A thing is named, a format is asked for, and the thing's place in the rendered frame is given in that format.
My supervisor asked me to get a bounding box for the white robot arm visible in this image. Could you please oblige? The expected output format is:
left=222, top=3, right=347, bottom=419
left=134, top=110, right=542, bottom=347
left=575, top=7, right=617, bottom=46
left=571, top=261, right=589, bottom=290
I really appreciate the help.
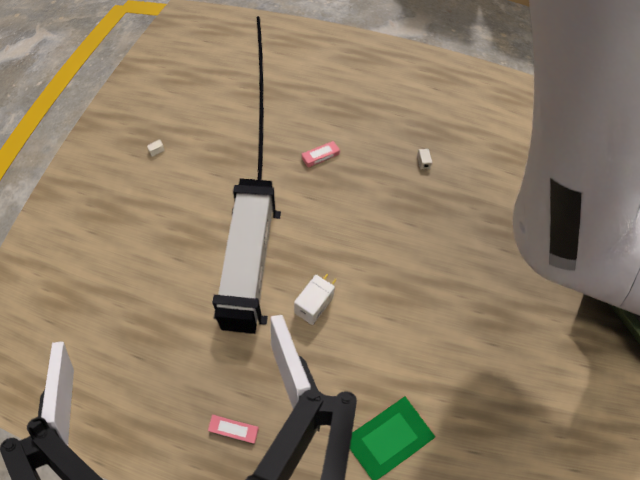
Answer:
left=513, top=0, right=640, bottom=322

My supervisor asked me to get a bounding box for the white charger with yellow prongs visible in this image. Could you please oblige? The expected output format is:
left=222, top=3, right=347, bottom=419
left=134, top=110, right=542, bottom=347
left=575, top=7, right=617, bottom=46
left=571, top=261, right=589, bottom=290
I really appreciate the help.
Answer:
left=294, top=273, right=336, bottom=325

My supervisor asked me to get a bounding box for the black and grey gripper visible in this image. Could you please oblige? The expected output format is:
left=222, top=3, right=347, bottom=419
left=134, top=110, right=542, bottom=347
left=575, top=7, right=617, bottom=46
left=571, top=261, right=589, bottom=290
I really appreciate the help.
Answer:
left=0, top=315, right=357, bottom=480

